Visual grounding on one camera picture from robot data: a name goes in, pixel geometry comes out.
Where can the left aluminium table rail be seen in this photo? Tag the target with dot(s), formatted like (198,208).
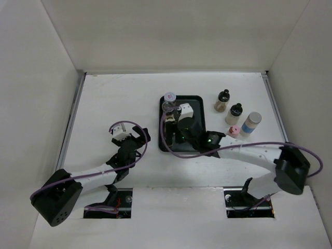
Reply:
(71,119)

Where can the blue label grey cap jar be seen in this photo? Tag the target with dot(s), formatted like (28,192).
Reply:
(250,124)

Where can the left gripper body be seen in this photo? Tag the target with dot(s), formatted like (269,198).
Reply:
(140,140)

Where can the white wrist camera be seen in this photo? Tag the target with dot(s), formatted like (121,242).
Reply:
(119,132)
(186,111)

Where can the aluminium table rail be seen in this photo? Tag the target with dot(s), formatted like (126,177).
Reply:
(71,119)
(274,106)

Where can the pink cap spice shaker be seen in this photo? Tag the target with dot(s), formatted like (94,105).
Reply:
(233,131)

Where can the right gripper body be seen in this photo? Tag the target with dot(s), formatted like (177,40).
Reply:
(180,137)

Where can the small dark pepper bottle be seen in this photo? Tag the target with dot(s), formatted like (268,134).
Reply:
(169,133)

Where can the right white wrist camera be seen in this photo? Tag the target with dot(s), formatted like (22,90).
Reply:
(186,111)

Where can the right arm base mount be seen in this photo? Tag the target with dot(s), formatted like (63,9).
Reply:
(240,204)

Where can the black cap brown spice bottle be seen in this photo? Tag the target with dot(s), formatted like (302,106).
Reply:
(222,101)

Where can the right aluminium table rail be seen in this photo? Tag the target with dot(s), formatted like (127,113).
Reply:
(274,106)

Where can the black rectangular tray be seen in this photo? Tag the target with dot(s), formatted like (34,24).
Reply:
(196,102)

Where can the black cap white spice bottle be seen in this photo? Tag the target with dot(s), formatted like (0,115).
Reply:
(234,114)

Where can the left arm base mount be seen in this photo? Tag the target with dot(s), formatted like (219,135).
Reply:
(117,205)

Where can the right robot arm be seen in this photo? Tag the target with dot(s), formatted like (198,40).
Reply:
(286,165)

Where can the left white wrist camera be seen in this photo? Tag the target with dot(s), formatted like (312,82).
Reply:
(119,132)

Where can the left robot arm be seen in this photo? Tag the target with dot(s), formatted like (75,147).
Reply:
(93,190)

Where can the clear cap salt grinder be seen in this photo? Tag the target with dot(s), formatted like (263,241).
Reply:
(168,107)

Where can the yellow cap spice shaker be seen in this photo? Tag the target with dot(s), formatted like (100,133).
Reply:
(169,118)

